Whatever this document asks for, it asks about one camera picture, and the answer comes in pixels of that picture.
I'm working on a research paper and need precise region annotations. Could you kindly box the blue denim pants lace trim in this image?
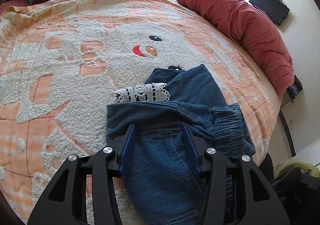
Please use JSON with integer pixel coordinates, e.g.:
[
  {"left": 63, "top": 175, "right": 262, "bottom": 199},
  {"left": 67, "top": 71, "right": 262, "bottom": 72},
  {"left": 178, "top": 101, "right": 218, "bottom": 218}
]
[{"left": 106, "top": 65, "right": 255, "bottom": 224}]

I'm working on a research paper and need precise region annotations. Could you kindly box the orange white bear blanket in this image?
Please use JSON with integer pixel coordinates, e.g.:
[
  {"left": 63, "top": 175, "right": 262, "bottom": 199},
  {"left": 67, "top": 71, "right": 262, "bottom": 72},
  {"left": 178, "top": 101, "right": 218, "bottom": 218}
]
[{"left": 1, "top": 0, "right": 280, "bottom": 222}]

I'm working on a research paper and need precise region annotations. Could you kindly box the red rolled duvet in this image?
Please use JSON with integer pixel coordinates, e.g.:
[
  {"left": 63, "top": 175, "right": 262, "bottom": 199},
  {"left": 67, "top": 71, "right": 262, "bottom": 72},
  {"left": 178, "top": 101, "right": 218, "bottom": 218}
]
[{"left": 177, "top": 0, "right": 295, "bottom": 96}]

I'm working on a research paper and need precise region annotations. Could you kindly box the black monitor screen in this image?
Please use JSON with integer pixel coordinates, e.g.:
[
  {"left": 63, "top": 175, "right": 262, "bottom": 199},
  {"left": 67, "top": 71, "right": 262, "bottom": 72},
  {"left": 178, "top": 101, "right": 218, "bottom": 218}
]
[{"left": 249, "top": 0, "right": 290, "bottom": 26}]

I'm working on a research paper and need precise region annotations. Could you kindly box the pink quilted pillow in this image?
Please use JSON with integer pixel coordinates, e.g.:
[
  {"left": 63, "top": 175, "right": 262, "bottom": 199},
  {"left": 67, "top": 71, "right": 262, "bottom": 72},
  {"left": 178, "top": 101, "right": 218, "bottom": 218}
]
[{"left": 0, "top": 0, "right": 30, "bottom": 15}]

